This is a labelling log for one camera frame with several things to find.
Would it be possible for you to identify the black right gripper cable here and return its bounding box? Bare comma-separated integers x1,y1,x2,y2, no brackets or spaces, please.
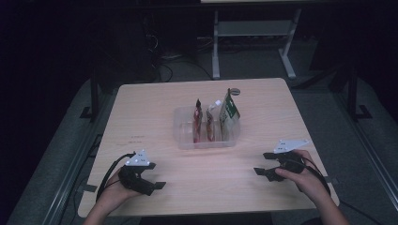
298,156,332,196

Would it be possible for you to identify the black floor cable loop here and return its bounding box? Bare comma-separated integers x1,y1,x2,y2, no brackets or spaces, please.
156,52,214,83

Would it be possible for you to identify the white metal table frame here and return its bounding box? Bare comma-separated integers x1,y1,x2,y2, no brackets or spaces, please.
211,8,303,80

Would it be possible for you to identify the white green sauce pouch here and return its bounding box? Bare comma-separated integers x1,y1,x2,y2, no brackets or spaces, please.
219,88,241,142

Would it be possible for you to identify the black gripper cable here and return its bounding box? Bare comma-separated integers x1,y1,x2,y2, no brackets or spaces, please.
298,156,332,196
95,152,136,201

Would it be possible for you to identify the white red spouted sauce pouch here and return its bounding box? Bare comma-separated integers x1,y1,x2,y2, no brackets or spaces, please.
205,99,223,143

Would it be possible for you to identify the black metal stand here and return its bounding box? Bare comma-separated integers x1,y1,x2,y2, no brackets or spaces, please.
79,71,101,123
346,62,374,123

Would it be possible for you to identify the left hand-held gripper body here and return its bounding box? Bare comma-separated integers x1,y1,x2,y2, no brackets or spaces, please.
117,149,156,197

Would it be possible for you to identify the person's left hand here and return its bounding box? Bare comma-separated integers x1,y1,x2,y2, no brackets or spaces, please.
98,168,143,208

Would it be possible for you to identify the clear plastic storage container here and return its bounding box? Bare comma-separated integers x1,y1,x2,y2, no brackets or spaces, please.
173,105,242,150

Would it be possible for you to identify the person's right hand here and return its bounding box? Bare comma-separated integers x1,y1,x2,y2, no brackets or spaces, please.
275,149,330,204

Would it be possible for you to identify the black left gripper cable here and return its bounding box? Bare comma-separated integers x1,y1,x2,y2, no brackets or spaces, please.
95,152,136,201

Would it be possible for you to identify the grey metal rail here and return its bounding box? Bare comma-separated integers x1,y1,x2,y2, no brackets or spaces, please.
331,92,398,203
41,92,118,225

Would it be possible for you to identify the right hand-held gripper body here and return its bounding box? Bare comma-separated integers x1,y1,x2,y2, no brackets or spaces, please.
267,139,310,183

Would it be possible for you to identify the dark red sauce pouch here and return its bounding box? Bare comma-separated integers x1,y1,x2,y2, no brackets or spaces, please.
192,98,205,144

